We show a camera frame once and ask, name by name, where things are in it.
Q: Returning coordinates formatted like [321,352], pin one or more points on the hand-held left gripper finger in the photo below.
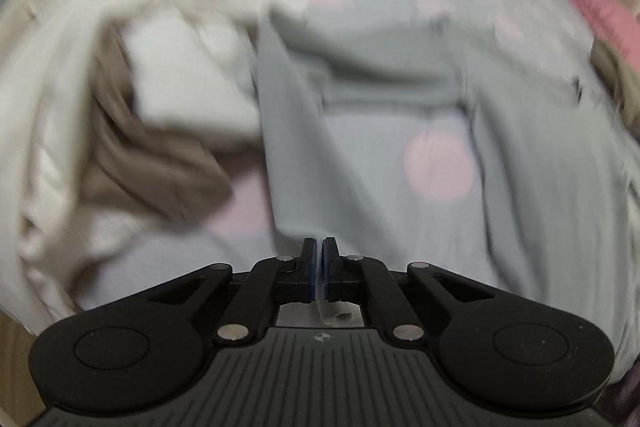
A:
[326,277]
[315,277]

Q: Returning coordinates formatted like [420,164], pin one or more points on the grey garment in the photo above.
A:
[290,132]

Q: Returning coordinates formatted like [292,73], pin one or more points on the brown garment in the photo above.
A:
[145,167]

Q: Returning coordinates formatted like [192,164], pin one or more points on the khaki pillow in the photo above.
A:
[625,77]

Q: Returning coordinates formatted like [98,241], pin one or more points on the white garment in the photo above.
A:
[75,7]

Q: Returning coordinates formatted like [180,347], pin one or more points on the pink cloth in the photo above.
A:
[610,12]

